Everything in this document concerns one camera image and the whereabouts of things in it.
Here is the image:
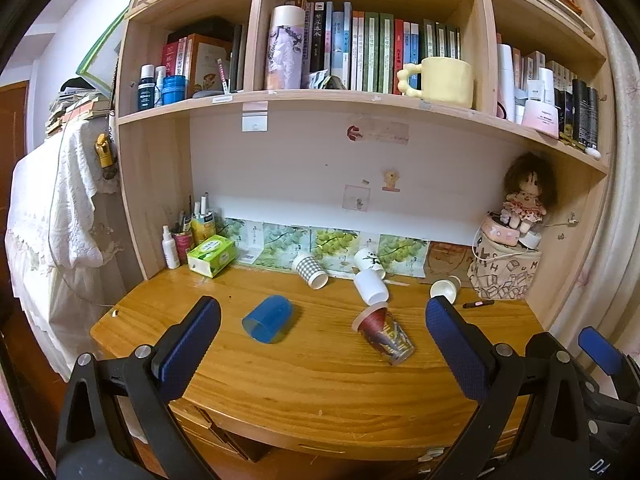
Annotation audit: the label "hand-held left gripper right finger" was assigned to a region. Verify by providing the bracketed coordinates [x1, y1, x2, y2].
[425, 296, 590, 480]

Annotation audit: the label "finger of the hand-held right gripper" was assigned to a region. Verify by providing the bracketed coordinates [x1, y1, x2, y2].
[578, 326, 640, 408]

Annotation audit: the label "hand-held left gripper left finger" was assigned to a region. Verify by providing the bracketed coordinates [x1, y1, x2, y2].
[55, 296, 222, 480]

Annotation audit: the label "red patterned paper cup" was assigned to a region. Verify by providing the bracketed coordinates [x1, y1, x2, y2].
[352, 304, 416, 366]

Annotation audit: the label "small white paper cup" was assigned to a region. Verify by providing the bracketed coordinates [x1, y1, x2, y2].
[430, 275, 462, 306]

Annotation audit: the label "blue plastic cup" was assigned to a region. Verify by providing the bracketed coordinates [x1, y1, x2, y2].
[242, 295, 293, 345]

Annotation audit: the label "plain white paper cup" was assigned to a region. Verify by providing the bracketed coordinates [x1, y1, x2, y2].
[354, 268, 390, 306]

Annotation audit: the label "white plant-print paper cup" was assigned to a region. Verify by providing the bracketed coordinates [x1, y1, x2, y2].
[353, 247, 387, 281]

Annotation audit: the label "white grid-print paper cup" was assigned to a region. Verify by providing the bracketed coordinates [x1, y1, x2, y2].
[291, 252, 330, 291]

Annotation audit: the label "dark upright books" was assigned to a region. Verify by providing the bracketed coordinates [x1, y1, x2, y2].
[229, 23, 249, 94]

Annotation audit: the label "row of upright books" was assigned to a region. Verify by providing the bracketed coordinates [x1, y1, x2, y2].
[287, 0, 462, 95]

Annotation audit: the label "desk drawer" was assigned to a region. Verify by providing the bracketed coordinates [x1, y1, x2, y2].
[170, 400, 271, 463]

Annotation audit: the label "brown paper card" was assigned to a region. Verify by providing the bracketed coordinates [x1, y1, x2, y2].
[425, 241, 475, 288]

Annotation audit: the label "letter-print fabric bag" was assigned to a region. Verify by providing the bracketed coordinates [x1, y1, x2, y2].
[467, 232, 544, 301]

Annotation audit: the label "green tissue box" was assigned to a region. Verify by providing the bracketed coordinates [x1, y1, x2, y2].
[186, 234, 237, 279]

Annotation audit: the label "white spray bottle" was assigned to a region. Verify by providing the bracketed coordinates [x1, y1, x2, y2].
[160, 225, 181, 270]

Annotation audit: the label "metal pen holder can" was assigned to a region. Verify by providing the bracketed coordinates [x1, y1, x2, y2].
[172, 195, 194, 266]

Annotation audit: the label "yellow pen holder box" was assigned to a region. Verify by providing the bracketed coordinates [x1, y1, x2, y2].
[191, 194, 217, 247]

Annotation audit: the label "pink round box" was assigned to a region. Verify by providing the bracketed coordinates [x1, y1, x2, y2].
[480, 212, 527, 247]

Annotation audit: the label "wooden desk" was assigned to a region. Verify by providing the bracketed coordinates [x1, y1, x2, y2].
[90, 262, 558, 480]

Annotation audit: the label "wooden bookshelf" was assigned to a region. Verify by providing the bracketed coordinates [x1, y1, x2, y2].
[114, 0, 617, 331]

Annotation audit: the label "brown-haired rag doll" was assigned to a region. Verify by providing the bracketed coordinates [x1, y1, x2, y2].
[501, 152, 558, 237]

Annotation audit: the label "grape print paper strip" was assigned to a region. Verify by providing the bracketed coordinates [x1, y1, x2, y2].
[219, 218, 432, 279]

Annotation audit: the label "white lace cloth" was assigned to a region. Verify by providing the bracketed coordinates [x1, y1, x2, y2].
[4, 119, 132, 383]

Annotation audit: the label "yellow hanging toy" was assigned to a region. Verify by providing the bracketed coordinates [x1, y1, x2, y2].
[94, 133, 119, 181]

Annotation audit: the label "pink and white jar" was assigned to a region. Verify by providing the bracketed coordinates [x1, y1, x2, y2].
[521, 99, 560, 140]

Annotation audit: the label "row of black bottles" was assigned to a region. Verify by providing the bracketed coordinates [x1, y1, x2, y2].
[558, 78, 600, 147]

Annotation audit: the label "blue round jar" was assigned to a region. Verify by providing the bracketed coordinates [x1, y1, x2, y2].
[162, 75, 187, 107]

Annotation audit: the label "dark blue bottle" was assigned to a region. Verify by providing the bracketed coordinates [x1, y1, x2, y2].
[137, 64, 157, 112]

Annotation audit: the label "stack of old books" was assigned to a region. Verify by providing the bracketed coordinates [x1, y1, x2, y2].
[45, 77, 112, 138]

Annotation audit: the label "white cosmetic tube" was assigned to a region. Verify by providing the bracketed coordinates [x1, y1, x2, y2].
[528, 67, 555, 107]

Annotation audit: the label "tall white bottle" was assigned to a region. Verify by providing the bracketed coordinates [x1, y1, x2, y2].
[498, 43, 517, 122]

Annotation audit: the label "orange illustrated book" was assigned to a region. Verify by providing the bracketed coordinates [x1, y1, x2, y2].
[187, 33, 234, 99]

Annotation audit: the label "red books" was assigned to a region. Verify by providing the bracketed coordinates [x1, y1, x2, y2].
[160, 36, 190, 81]

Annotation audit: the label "green framed board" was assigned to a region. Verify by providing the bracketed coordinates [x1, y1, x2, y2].
[75, 4, 132, 95]

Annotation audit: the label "tall floral printed tumbler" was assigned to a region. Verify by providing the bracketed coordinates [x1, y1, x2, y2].
[264, 4, 305, 91]

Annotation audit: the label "small square wall sticker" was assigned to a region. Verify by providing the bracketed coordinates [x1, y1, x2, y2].
[343, 184, 371, 211]

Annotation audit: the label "red and white wall sticker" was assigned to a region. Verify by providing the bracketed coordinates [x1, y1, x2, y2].
[346, 117, 411, 146]

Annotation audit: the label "yellow mug with beaded handle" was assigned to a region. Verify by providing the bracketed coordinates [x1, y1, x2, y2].
[397, 57, 475, 110]

